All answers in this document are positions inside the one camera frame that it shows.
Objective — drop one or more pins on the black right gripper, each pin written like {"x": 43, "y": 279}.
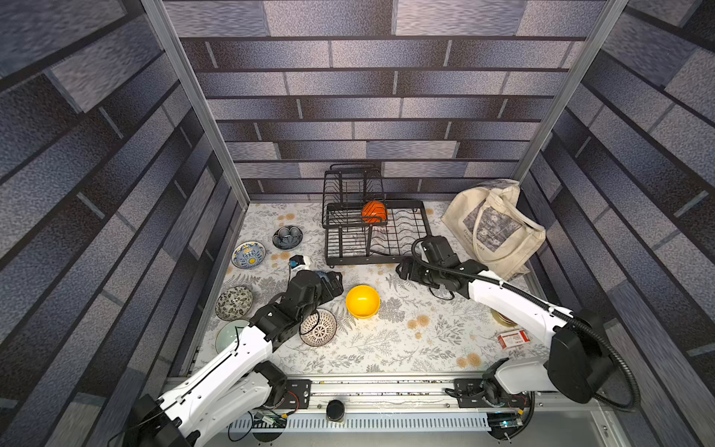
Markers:
{"x": 411, "y": 269}

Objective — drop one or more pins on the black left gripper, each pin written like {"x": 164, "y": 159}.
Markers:
{"x": 338, "y": 287}

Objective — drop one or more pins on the yellow plastic bowl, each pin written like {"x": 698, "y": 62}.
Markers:
{"x": 363, "y": 302}

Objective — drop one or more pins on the black wire dish rack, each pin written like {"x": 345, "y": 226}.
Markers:
{"x": 362, "y": 224}

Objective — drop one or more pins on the orange plastic bowl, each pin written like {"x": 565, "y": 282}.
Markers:
{"x": 374, "y": 212}

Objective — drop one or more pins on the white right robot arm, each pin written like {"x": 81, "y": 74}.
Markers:
{"x": 582, "y": 364}

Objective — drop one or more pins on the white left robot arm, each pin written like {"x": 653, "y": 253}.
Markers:
{"x": 238, "y": 380}

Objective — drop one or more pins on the white lattice pattern bowl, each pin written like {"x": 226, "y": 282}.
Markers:
{"x": 319, "y": 328}

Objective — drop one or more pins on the floral patterned table mat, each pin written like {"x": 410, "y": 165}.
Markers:
{"x": 412, "y": 332}

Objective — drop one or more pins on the dark grey-blue ceramic bowl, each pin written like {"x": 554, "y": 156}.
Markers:
{"x": 287, "y": 237}

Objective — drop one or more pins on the blue yellow patterned bowl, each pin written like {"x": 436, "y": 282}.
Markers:
{"x": 248, "y": 255}

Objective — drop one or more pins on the beige canvas tote bag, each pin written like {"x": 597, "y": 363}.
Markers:
{"x": 486, "y": 222}

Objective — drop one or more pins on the black speckled ceramic bowl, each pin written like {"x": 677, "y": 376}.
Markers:
{"x": 234, "y": 303}

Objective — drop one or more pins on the pale green ceramic bowl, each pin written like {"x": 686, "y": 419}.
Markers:
{"x": 229, "y": 334}

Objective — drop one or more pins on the red gold round tin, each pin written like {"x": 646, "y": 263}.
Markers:
{"x": 502, "y": 320}

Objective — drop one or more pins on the small red white box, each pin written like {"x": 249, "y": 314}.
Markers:
{"x": 513, "y": 339}

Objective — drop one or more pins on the black round knob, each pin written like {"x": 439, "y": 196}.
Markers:
{"x": 335, "y": 411}

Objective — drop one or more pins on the green circuit board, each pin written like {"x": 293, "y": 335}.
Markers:
{"x": 500, "y": 422}

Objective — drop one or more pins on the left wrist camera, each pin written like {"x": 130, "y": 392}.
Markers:
{"x": 298, "y": 263}

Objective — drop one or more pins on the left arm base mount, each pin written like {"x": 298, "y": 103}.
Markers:
{"x": 296, "y": 397}

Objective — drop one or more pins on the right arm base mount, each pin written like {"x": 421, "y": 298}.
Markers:
{"x": 485, "y": 393}

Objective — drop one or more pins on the white slotted cable duct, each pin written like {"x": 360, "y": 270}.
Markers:
{"x": 370, "y": 422}

